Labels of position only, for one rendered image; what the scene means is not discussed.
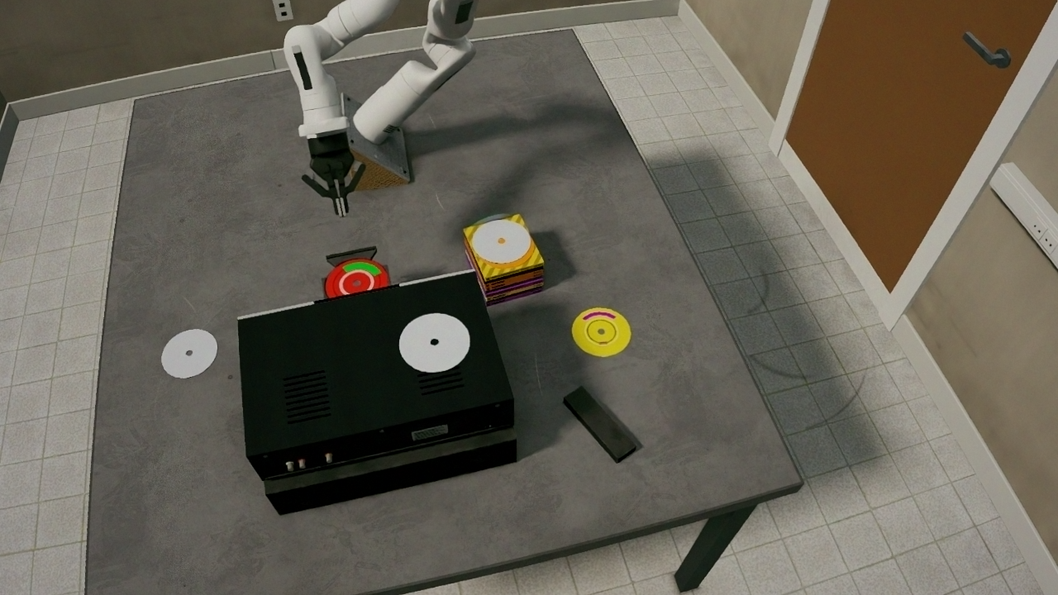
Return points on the red cd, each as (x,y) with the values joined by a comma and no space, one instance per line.
(370,274)

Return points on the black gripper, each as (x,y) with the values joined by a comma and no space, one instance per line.
(335,165)

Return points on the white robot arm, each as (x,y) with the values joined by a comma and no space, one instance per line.
(306,46)

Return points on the white disc with centre hole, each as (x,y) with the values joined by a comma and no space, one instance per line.
(178,364)
(517,241)
(416,349)

